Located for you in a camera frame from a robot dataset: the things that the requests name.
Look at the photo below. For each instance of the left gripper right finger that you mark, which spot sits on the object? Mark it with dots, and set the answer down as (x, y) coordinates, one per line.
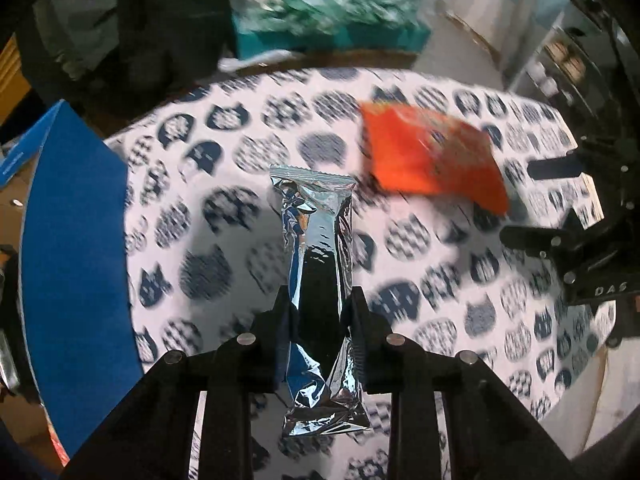
(372, 353)

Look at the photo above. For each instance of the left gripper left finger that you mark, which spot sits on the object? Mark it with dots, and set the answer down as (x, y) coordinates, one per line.
(272, 346)

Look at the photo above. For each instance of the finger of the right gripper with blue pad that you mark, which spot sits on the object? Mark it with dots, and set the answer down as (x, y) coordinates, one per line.
(569, 166)
(562, 246)

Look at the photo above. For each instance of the black silver snack pack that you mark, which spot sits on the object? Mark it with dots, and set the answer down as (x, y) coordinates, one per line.
(322, 375)

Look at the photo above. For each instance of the white shoe rack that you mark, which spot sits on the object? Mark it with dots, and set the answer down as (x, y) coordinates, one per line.
(570, 69)

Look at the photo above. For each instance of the cat pattern tablecloth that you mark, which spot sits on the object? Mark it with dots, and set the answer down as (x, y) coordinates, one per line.
(203, 230)

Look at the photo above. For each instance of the red snack bag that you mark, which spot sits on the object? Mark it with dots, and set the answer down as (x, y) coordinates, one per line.
(413, 150)

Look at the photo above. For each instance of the blue cardboard box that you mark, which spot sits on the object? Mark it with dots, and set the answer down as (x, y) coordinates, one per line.
(72, 274)

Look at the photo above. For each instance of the teal checkered fabric bundle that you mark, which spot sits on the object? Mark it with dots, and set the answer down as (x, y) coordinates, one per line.
(306, 26)

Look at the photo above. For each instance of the dark hanging coats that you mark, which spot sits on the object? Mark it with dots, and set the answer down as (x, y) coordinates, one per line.
(118, 54)

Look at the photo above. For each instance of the wooden louvered door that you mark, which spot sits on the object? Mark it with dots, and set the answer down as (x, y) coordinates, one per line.
(13, 85)

